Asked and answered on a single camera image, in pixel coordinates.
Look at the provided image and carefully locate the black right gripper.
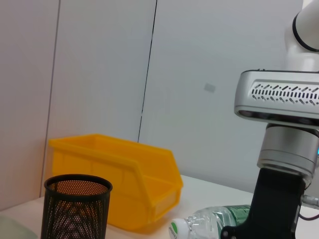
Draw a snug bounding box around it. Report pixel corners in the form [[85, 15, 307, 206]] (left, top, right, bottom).
[[220, 168, 307, 239]]

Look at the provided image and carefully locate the clear water bottle green label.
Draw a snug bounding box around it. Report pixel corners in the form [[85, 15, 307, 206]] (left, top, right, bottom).
[[167, 204, 252, 239]]

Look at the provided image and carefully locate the black mesh pen holder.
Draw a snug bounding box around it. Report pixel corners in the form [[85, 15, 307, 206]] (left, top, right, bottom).
[[40, 174, 113, 239]]

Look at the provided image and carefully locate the yellow plastic bin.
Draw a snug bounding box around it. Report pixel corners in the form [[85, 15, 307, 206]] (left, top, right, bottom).
[[48, 133, 184, 235]]

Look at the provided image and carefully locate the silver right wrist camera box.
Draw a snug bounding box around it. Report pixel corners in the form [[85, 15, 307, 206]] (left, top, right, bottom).
[[234, 69, 319, 130]]

